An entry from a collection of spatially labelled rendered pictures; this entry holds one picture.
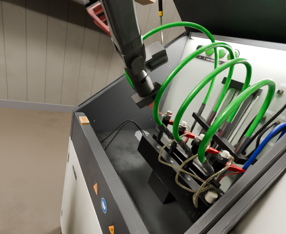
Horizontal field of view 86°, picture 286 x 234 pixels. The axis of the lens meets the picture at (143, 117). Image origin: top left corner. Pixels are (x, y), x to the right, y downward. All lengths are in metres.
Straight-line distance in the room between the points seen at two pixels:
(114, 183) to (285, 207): 0.38
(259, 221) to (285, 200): 0.07
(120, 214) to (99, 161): 0.17
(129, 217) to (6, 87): 2.62
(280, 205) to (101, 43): 2.54
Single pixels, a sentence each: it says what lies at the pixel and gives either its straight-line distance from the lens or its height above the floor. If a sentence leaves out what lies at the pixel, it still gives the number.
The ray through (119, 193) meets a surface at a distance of 0.45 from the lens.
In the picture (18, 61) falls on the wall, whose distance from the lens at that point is 2.70.
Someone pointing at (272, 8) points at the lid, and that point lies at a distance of 0.72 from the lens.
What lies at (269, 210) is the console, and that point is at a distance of 0.47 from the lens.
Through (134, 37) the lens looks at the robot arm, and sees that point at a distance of 0.36.
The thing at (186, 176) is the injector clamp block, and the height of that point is 0.98.
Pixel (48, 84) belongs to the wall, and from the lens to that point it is 2.73.
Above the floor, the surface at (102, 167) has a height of 0.95.
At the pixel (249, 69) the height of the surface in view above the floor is 1.33.
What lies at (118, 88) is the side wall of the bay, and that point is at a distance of 0.80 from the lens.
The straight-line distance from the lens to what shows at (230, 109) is 0.33.
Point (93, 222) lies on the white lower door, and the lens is 0.64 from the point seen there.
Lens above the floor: 1.30
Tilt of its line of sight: 23 degrees down
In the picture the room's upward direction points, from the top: 18 degrees clockwise
